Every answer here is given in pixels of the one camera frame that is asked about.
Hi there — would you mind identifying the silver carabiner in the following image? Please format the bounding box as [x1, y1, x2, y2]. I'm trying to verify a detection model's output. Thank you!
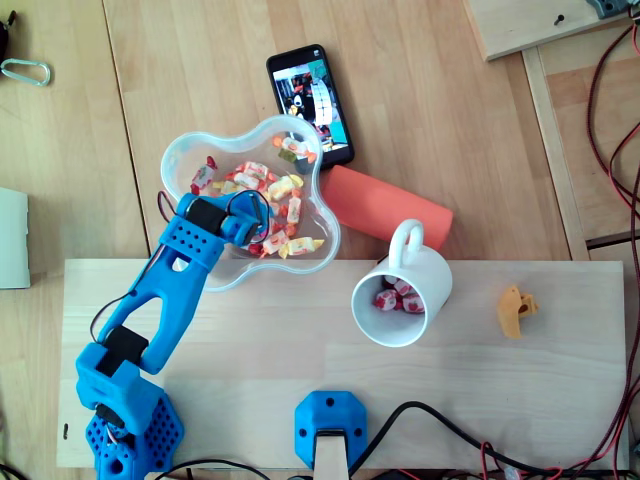
[0, 58, 52, 87]

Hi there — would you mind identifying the white ceramic mug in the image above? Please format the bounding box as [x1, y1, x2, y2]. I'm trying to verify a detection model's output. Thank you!
[350, 218, 454, 349]

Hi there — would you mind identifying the thin black cable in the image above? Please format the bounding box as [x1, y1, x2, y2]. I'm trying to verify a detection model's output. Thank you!
[144, 458, 274, 480]

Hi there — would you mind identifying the thick black cable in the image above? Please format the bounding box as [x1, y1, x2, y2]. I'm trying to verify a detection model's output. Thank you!
[347, 401, 640, 476]

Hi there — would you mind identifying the blue 3D-printed mount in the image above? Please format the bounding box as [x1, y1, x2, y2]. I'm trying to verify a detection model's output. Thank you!
[293, 390, 369, 471]

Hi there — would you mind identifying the black smartphone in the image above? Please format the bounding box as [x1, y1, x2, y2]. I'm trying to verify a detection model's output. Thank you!
[265, 43, 356, 169]

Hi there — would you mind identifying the small wooden panel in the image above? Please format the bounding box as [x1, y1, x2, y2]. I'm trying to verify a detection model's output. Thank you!
[462, 0, 637, 63]

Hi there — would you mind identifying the yellow 3D-printed part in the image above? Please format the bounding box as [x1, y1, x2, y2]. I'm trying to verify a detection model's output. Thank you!
[498, 283, 540, 340]

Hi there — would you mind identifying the grey plastic part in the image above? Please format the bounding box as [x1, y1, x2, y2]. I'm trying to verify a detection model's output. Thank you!
[587, 0, 630, 20]

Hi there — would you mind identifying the light wooden board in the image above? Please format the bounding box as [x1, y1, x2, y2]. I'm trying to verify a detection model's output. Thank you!
[55, 258, 630, 471]

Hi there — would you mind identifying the wooden rail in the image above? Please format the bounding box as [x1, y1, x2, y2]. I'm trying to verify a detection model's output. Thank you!
[522, 44, 592, 261]

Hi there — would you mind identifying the orange cylindrical case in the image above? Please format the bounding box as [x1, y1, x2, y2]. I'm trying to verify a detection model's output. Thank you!
[319, 164, 455, 251]

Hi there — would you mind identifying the black object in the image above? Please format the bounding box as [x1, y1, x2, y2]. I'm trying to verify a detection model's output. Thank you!
[0, 9, 17, 57]

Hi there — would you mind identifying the white box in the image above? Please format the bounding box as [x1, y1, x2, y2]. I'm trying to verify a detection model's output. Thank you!
[0, 187, 31, 290]

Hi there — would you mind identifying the translucent wavy plastic bowl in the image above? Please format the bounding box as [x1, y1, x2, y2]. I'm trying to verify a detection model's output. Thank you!
[159, 114, 344, 294]

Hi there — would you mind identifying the red black braided cable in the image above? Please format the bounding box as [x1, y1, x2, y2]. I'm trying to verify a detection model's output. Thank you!
[607, 124, 640, 206]
[574, 22, 640, 474]

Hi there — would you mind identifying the wooden stick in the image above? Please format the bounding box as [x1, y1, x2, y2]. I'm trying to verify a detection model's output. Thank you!
[312, 430, 350, 480]

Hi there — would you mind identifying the thin red wire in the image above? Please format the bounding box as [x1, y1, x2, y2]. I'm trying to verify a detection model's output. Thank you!
[479, 440, 564, 476]

